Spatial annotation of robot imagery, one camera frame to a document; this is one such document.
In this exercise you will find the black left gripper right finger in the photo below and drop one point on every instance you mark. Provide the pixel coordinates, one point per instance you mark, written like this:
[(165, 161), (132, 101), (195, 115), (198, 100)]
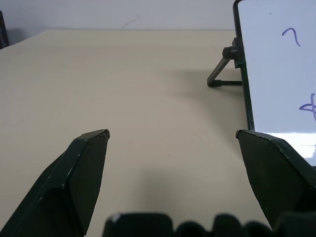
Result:
[(276, 177)]

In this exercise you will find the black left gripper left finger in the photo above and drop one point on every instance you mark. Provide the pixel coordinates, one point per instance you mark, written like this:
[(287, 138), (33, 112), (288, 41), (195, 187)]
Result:
[(61, 187)]

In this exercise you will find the black-framed whiteboard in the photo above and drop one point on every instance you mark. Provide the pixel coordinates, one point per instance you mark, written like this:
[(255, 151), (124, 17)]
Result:
[(279, 74)]

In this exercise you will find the black whiteboard stand leg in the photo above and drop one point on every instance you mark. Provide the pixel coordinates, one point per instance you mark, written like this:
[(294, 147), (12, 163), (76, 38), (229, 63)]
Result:
[(225, 64)]

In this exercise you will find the dark chair back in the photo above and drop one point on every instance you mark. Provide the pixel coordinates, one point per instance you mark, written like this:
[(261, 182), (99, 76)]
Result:
[(3, 30)]

